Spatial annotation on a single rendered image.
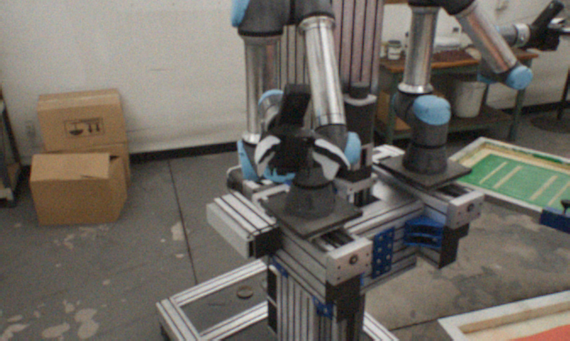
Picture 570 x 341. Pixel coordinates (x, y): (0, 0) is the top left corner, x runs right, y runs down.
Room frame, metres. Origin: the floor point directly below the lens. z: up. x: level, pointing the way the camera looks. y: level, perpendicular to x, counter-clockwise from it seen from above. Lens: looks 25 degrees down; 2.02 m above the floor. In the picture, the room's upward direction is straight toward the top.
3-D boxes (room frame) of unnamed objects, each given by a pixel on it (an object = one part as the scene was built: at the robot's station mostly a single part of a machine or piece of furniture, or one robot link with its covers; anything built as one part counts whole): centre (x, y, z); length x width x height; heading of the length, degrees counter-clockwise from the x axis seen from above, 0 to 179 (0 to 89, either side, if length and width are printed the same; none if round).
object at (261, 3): (1.27, 0.07, 1.63); 0.15 x 0.12 x 0.55; 99
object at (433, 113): (1.58, -0.47, 1.42); 0.13 x 0.12 x 0.14; 11
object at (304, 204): (1.29, -0.07, 1.31); 0.15 x 0.15 x 0.10
